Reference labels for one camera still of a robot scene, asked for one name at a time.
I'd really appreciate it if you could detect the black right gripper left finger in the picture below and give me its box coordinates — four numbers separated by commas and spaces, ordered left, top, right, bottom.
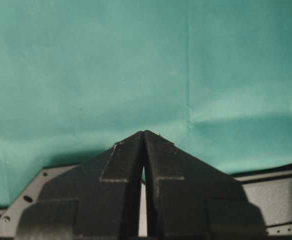
16, 131, 143, 240

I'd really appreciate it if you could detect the green table cloth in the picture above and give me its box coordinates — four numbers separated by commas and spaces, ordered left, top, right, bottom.
0, 0, 292, 207

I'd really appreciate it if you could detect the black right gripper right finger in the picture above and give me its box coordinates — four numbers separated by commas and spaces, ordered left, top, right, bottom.
144, 131, 266, 240

